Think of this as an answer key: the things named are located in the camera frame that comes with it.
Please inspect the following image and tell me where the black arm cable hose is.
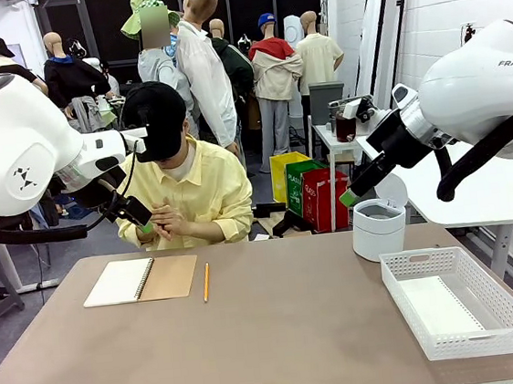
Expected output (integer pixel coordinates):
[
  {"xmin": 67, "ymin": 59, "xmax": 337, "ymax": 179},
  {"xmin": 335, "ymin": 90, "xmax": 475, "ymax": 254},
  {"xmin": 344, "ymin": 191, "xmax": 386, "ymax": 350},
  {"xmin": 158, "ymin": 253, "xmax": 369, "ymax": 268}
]
[
  {"xmin": 428, "ymin": 114, "xmax": 513, "ymax": 204},
  {"xmin": 0, "ymin": 140, "xmax": 148, "ymax": 248}
]

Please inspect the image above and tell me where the grey metal tray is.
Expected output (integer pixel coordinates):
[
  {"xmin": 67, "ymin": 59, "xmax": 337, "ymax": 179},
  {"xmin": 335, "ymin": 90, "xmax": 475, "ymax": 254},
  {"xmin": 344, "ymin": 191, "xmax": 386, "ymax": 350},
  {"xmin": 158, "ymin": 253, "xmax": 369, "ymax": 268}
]
[{"xmin": 327, "ymin": 94, "xmax": 375, "ymax": 112}]

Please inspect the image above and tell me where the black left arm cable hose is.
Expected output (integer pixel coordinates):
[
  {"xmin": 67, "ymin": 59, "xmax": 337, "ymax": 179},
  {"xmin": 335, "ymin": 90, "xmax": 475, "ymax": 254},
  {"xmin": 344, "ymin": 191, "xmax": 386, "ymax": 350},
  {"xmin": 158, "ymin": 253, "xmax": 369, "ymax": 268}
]
[{"xmin": 0, "ymin": 140, "xmax": 148, "ymax": 248}]

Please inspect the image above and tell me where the green checked sun hat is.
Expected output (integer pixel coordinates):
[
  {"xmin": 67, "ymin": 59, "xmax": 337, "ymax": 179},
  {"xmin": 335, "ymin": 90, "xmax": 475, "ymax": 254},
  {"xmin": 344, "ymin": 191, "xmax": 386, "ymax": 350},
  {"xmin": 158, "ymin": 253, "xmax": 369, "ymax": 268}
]
[{"xmin": 117, "ymin": 0, "xmax": 184, "ymax": 42}]

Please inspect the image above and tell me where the black tripod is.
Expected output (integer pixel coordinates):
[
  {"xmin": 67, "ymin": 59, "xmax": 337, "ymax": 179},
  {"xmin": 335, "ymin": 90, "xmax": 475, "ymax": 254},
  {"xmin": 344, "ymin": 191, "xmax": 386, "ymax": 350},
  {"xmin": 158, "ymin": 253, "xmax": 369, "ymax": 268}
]
[{"xmin": 458, "ymin": 21, "xmax": 478, "ymax": 46}]

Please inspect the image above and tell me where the person's left forearm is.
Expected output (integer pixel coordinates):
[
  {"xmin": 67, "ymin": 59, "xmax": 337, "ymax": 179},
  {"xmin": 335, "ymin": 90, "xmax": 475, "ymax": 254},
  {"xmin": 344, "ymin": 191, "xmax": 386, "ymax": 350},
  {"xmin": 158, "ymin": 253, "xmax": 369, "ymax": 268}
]
[{"xmin": 190, "ymin": 220, "xmax": 225, "ymax": 245}]

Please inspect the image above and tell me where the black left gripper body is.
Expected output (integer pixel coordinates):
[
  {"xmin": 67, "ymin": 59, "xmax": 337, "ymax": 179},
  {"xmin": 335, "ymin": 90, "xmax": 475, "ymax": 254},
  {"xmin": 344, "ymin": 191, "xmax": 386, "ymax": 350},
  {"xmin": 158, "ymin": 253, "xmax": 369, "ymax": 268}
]
[{"xmin": 72, "ymin": 164, "xmax": 131, "ymax": 210}]

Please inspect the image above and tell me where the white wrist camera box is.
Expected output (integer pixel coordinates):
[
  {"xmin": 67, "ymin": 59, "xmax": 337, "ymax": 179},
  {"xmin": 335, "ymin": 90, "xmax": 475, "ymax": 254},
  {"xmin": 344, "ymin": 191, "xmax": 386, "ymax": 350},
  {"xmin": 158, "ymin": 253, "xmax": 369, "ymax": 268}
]
[{"xmin": 340, "ymin": 93, "xmax": 391, "ymax": 131}]

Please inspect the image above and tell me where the large white desk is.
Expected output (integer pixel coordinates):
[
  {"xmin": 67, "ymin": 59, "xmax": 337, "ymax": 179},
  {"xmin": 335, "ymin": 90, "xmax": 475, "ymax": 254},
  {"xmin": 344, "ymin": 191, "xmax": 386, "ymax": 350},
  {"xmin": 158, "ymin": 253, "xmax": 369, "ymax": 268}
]
[{"xmin": 355, "ymin": 121, "xmax": 513, "ymax": 294}]

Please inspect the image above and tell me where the yellow pencil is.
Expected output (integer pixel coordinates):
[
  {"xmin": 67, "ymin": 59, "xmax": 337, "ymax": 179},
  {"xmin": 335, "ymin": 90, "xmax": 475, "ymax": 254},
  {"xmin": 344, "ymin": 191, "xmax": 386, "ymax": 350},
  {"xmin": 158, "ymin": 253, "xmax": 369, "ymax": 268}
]
[{"xmin": 199, "ymin": 262, "xmax": 214, "ymax": 304}]

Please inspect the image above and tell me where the yellow recycling bin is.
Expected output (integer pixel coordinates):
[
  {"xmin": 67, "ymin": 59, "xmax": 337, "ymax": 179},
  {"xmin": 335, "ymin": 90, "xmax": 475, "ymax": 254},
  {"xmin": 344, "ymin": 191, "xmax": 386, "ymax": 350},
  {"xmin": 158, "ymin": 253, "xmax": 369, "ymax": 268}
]
[{"xmin": 268, "ymin": 149, "xmax": 316, "ymax": 205}]

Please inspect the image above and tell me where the black stand base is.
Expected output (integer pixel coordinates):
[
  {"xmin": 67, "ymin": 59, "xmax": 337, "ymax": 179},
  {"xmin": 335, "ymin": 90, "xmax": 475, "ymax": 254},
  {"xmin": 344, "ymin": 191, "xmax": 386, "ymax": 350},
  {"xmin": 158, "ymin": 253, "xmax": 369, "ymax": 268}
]
[{"xmin": 256, "ymin": 198, "xmax": 313, "ymax": 241}]

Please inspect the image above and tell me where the spiral notebook with kraft cover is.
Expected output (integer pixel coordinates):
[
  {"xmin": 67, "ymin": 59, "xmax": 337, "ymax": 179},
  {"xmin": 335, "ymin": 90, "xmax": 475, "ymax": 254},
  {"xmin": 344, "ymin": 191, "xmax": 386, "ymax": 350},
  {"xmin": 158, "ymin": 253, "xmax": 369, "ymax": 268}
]
[{"xmin": 79, "ymin": 252, "xmax": 203, "ymax": 309}]

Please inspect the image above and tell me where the mannequin in cream shirt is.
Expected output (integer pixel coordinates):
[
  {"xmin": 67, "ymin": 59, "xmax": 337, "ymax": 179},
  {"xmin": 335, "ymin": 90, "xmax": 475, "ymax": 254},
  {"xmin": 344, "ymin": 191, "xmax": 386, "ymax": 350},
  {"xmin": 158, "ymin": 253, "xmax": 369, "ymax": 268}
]
[{"xmin": 291, "ymin": 7, "xmax": 349, "ymax": 98}]

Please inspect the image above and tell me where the white round lidded trash bin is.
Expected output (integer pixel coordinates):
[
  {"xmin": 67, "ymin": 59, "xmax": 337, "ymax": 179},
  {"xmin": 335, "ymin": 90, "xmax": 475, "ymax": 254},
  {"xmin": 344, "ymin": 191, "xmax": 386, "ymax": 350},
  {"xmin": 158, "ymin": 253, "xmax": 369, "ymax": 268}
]
[{"xmin": 345, "ymin": 173, "xmax": 414, "ymax": 265}]

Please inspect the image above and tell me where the person in yellow shirt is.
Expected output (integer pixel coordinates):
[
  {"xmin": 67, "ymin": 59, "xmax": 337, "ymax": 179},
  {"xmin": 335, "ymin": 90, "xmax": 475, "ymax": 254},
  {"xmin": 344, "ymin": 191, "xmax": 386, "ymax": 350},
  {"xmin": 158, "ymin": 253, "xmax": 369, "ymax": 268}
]
[{"xmin": 108, "ymin": 128, "xmax": 258, "ymax": 256}]

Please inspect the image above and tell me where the white head-mounted camera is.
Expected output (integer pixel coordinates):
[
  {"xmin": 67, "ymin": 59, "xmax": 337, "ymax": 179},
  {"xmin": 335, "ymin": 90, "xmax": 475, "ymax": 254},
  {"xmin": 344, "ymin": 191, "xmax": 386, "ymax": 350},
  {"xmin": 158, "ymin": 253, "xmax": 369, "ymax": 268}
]
[{"xmin": 120, "ymin": 126, "xmax": 149, "ymax": 144}]

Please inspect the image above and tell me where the dark red jar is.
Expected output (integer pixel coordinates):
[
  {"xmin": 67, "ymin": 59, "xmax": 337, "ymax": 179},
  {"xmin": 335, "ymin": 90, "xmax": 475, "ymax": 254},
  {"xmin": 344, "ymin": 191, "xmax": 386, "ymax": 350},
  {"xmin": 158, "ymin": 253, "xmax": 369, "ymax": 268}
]
[{"xmin": 333, "ymin": 108, "xmax": 361, "ymax": 144}]

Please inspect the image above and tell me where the white oval torso form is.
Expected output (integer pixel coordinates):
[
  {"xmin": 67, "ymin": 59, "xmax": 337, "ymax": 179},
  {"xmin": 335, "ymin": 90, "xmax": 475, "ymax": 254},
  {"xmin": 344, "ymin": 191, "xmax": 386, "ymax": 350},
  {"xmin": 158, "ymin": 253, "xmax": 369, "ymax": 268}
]
[{"xmin": 282, "ymin": 14, "xmax": 307, "ymax": 51}]

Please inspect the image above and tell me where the mannequin in dark green jacket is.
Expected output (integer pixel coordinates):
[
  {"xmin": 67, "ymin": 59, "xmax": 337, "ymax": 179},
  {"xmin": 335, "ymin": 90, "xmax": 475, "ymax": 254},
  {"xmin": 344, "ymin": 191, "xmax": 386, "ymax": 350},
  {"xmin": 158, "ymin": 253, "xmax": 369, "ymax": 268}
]
[{"xmin": 208, "ymin": 15, "xmax": 261, "ymax": 135}]

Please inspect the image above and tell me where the mannequin in dark top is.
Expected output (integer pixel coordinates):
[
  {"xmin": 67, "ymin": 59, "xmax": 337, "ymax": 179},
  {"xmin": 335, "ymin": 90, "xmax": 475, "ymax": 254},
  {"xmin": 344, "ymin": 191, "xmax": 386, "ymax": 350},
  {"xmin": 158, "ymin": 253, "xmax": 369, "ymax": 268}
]
[{"xmin": 0, "ymin": 48, "xmax": 49, "ymax": 99}]

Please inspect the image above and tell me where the tall mannequin in white shirt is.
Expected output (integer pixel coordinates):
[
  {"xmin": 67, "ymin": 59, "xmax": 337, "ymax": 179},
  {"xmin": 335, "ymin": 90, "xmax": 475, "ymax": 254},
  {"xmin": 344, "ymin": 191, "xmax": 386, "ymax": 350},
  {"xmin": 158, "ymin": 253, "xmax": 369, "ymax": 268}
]
[{"xmin": 170, "ymin": 0, "xmax": 242, "ymax": 160}]

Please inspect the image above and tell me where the person's left hand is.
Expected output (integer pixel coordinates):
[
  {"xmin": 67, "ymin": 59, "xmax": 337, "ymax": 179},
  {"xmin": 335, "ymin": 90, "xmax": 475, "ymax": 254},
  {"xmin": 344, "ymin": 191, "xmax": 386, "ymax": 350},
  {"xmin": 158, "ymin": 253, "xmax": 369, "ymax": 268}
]
[{"xmin": 160, "ymin": 207, "xmax": 198, "ymax": 239}]

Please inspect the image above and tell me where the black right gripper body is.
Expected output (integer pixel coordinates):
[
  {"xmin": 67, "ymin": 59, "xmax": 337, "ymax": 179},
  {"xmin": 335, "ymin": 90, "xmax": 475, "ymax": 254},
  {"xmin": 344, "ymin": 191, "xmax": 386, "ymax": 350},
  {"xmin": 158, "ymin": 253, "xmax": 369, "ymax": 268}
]
[{"xmin": 363, "ymin": 110, "xmax": 424, "ymax": 170}]

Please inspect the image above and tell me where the brown cardboard piece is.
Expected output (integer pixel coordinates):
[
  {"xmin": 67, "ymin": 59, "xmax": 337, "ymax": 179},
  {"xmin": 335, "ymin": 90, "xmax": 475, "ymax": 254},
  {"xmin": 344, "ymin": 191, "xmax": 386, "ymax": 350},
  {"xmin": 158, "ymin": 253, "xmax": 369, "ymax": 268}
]
[{"xmin": 258, "ymin": 211, "xmax": 289, "ymax": 238}]

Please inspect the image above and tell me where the small white side table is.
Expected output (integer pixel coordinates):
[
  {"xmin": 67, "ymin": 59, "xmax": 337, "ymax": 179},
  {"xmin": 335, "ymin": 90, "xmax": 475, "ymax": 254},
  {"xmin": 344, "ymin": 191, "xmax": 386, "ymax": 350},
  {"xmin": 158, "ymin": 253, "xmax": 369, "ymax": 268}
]
[{"xmin": 311, "ymin": 118, "xmax": 381, "ymax": 234}]

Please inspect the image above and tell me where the white lined paper sheet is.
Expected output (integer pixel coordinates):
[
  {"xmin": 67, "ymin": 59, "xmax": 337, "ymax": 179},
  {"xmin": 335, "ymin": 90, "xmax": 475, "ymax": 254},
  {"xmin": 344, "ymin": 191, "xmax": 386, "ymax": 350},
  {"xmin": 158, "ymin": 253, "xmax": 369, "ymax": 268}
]
[{"xmin": 396, "ymin": 270, "xmax": 489, "ymax": 347}]

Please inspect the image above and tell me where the person's right hand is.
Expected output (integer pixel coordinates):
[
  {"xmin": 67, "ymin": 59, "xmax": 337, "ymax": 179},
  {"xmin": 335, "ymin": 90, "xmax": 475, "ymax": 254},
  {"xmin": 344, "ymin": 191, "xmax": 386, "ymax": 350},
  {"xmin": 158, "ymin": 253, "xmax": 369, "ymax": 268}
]
[{"xmin": 147, "ymin": 202, "xmax": 173, "ymax": 244}]

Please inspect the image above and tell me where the mannequin in black hoodie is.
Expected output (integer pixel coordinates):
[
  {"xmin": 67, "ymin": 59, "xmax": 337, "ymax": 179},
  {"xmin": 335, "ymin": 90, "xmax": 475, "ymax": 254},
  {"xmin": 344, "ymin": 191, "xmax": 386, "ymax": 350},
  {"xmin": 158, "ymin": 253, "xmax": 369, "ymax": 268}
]
[{"xmin": 40, "ymin": 26, "xmax": 116, "ymax": 137}]

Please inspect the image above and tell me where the black cap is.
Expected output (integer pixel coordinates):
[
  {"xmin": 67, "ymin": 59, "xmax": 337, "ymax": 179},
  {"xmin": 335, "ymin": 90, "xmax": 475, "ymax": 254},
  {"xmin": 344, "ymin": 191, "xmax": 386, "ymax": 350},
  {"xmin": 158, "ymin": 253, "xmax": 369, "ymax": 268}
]
[{"xmin": 117, "ymin": 78, "xmax": 193, "ymax": 165}]

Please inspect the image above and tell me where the white perforated plastic basket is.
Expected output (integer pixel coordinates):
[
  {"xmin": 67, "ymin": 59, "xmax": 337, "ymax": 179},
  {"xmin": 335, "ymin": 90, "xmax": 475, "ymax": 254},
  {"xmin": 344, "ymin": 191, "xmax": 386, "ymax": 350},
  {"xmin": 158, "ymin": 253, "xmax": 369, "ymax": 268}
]
[{"xmin": 379, "ymin": 239, "xmax": 513, "ymax": 367}]

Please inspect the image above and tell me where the mannequin in red beige jacket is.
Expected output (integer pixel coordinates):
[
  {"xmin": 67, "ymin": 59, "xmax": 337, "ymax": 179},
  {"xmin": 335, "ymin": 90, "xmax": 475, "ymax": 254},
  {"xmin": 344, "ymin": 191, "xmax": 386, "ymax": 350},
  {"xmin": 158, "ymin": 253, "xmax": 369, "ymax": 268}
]
[{"xmin": 244, "ymin": 17, "xmax": 316, "ymax": 175}]

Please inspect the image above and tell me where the figure in grey jacket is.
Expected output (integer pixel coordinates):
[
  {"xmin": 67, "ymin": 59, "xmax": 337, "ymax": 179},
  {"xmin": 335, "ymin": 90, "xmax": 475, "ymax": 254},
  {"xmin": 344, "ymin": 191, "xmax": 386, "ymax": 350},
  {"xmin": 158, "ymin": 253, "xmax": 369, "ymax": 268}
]
[{"xmin": 134, "ymin": 33, "xmax": 197, "ymax": 122}]

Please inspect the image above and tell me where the green recycling bag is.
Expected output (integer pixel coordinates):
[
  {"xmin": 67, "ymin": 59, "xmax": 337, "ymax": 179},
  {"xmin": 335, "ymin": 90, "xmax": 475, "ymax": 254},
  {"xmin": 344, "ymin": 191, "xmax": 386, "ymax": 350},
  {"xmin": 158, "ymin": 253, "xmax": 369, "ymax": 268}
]
[{"xmin": 282, "ymin": 157, "xmax": 332, "ymax": 220}]

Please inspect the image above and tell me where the white table leg frame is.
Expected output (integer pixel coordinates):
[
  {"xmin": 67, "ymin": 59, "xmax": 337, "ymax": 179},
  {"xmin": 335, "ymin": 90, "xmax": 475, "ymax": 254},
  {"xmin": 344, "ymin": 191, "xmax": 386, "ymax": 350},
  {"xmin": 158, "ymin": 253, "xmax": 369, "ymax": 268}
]
[{"xmin": 0, "ymin": 208, "xmax": 61, "ymax": 296}]

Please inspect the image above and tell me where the grey cabinet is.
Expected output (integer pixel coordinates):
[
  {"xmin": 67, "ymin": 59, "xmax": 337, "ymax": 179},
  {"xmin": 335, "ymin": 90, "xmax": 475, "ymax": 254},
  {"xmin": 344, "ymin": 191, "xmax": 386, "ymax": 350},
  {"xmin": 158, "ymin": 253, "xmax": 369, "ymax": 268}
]
[{"xmin": 308, "ymin": 80, "xmax": 349, "ymax": 127}]

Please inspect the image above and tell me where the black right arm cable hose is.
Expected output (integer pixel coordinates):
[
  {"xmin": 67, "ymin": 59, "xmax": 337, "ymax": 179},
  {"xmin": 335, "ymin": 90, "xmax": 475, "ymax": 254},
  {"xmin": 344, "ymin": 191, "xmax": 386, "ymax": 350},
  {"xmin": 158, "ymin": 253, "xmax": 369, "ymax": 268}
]
[{"xmin": 428, "ymin": 114, "xmax": 513, "ymax": 204}]

